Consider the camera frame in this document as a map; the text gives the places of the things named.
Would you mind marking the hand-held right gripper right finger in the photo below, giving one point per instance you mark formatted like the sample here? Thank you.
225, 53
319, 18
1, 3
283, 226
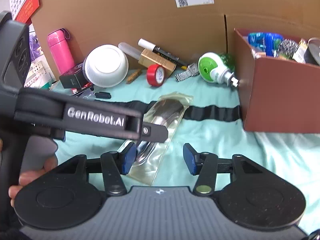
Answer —
190, 158

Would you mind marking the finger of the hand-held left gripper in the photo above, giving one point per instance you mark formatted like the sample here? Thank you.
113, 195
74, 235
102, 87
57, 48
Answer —
155, 132

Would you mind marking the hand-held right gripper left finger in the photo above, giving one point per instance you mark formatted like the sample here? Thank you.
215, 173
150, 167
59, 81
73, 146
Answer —
128, 158

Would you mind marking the makeup brush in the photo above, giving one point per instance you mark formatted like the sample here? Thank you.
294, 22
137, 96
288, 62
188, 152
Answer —
166, 110

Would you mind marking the brown storage box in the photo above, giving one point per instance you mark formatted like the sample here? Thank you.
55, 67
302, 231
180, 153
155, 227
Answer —
280, 97

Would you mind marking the person's left hand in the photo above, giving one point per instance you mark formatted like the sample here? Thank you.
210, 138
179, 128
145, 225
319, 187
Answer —
35, 177

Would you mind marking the teal cloth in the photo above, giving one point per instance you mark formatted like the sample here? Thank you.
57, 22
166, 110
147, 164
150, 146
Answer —
212, 140

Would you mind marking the cream perforated basket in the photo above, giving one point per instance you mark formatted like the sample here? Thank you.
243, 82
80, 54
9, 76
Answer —
37, 71

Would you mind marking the red black packet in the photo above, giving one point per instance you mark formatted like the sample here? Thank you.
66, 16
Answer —
81, 90

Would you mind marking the small black box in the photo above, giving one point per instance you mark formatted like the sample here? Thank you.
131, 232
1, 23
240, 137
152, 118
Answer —
73, 77

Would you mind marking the red tape roll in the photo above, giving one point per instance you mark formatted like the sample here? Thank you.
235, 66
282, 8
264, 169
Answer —
153, 76

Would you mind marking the small brown wooden piece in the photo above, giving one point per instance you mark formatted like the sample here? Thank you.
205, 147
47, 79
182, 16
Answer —
133, 76

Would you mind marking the pink thermos bottle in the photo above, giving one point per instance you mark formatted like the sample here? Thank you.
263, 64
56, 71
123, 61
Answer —
61, 52

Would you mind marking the metal watch band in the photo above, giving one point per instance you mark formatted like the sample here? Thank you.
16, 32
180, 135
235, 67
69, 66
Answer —
187, 73

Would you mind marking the small tan carton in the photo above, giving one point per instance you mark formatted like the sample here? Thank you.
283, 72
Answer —
156, 60

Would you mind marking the white bowl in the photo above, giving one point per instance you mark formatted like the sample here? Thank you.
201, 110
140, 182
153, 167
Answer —
106, 66

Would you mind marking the white black marker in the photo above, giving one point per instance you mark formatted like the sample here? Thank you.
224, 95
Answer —
160, 51

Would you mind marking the clear plastic tube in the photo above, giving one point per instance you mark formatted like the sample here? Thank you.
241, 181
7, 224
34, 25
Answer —
130, 50

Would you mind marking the green white plug-in repellent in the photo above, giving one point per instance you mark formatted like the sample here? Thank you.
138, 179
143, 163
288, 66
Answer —
212, 67

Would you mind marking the large cardboard box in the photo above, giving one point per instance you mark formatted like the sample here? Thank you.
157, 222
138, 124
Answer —
125, 10

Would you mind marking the blue packet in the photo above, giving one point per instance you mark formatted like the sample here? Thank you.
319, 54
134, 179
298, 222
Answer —
265, 41

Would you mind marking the steel wool scourer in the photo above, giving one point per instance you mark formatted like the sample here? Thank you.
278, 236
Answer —
287, 50

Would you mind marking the yellow white packet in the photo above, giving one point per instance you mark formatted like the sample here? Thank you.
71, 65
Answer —
301, 51

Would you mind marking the red wall calendar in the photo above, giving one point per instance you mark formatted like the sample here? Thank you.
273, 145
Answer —
25, 2

